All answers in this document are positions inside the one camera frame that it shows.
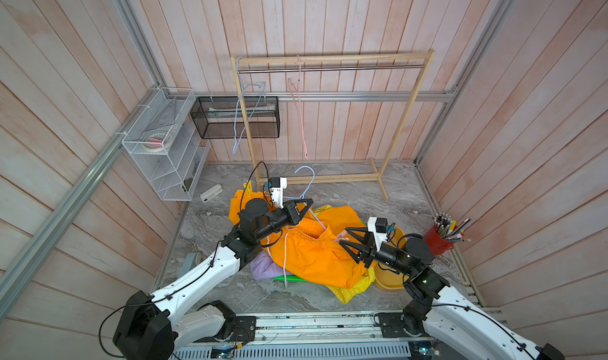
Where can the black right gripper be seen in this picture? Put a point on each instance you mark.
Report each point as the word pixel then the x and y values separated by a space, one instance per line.
pixel 367 255

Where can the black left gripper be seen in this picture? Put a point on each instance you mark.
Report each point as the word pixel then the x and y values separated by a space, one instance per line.
pixel 292 212

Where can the pink clothespin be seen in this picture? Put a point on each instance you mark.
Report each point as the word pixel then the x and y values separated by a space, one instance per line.
pixel 343 236

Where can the orange shorts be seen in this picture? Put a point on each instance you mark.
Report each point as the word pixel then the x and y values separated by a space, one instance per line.
pixel 294 247

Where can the yellow shorts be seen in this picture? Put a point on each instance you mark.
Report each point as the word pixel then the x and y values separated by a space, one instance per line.
pixel 332 266

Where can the yellow clothespin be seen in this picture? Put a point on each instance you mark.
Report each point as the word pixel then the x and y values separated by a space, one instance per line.
pixel 248 188

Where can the purple shorts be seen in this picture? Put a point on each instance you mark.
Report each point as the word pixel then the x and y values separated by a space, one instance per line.
pixel 264 267

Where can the pink wire hanger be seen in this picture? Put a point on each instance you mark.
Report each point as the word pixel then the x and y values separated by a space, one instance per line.
pixel 295 92

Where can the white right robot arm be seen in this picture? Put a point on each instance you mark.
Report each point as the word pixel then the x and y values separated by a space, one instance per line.
pixel 436 308

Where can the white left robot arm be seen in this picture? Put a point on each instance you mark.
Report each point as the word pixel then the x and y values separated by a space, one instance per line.
pixel 154 326

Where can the yellow plastic tray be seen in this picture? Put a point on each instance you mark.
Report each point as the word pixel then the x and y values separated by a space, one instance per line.
pixel 385 279

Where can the green plastic basket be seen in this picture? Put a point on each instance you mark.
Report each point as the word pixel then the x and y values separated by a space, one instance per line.
pixel 289 278

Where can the red pen cup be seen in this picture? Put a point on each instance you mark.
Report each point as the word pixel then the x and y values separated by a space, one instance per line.
pixel 445 233

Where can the small white device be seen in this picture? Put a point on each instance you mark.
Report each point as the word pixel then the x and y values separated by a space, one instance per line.
pixel 211 193

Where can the grey blue sponge block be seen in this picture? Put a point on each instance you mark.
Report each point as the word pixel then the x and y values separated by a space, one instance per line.
pixel 191 260

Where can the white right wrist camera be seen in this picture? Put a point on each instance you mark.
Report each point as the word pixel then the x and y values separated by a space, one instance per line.
pixel 381 230

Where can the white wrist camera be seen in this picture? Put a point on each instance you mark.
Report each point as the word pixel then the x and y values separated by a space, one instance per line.
pixel 381 230
pixel 276 187

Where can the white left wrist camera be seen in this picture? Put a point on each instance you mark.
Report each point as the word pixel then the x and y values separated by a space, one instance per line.
pixel 276 187

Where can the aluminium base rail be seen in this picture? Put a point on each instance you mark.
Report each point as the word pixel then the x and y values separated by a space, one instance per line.
pixel 318 335

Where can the black mesh wall basket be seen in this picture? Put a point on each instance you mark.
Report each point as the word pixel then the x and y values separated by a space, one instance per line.
pixel 220 117

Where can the white wire mesh shelf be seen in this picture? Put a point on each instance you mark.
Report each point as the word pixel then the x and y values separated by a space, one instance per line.
pixel 174 173

